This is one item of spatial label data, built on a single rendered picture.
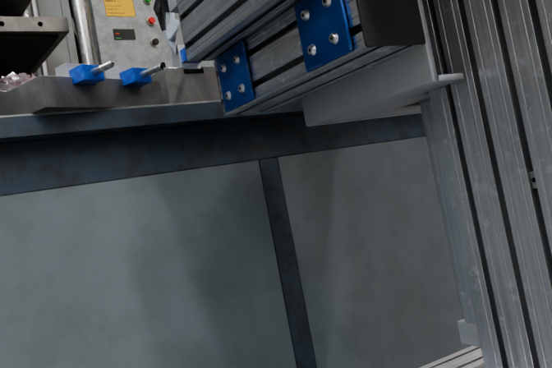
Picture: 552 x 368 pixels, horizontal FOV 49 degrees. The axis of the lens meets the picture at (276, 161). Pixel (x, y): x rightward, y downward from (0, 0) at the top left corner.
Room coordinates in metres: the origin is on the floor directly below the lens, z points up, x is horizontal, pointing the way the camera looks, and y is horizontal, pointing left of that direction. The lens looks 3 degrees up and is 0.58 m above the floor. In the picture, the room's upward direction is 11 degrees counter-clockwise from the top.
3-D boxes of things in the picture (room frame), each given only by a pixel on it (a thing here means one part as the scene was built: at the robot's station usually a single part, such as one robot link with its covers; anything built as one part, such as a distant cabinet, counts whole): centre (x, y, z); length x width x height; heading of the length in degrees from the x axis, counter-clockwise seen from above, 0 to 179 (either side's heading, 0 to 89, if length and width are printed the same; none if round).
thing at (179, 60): (1.28, 0.12, 0.92); 0.13 x 0.05 x 0.05; 35
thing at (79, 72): (1.05, 0.29, 0.85); 0.13 x 0.05 x 0.05; 52
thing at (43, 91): (1.26, 0.48, 0.85); 0.50 x 0.26 x 0.11; 52
